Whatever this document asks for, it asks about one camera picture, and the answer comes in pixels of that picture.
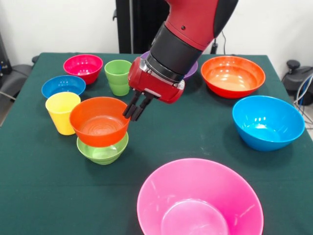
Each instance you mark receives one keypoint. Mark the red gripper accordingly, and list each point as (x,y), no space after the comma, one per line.
(154,88)

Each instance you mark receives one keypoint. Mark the green cup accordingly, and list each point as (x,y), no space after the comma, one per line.
(116,78)

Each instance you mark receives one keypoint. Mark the small orange bowl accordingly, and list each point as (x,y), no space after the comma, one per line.
(97,129)

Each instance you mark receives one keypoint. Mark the small green bowl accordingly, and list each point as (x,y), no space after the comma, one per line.
(102,155)

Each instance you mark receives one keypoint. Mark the yellow cup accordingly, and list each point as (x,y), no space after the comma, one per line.
(60,115)

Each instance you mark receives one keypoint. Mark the large pink bowl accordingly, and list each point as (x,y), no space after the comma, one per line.
(195,191)

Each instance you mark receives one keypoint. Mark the large orange bowl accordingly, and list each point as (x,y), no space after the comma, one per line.
(233,78)

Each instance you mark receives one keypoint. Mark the light blue bowl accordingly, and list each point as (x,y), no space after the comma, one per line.
(267,124)

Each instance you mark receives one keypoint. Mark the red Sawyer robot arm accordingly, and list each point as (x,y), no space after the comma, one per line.
(190,29)

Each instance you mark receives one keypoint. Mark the purple bowl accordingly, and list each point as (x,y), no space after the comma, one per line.
(192,72)

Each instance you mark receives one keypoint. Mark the small crimson bowl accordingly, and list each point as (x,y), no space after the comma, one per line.
(83,66)

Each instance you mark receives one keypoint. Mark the small dark blue bowl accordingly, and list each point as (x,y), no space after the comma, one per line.
(58,84)

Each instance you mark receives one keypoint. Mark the dark green tablecloth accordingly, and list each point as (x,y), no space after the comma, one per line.
(49,183)

